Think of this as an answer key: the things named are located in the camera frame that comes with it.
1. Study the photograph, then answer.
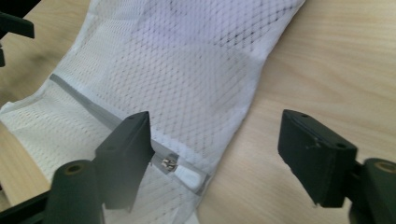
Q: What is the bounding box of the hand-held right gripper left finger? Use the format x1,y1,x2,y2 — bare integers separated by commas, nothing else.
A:
94,110,156,213

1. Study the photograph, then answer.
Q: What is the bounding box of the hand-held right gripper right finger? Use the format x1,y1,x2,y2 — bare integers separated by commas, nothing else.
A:
277,108,358,208

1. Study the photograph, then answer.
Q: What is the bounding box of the white mesh laundry bag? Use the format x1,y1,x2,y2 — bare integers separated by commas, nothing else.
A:
0,0,306,224

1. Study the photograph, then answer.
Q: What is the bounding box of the white grey garment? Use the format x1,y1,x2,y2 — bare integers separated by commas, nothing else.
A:
134,0,300,82

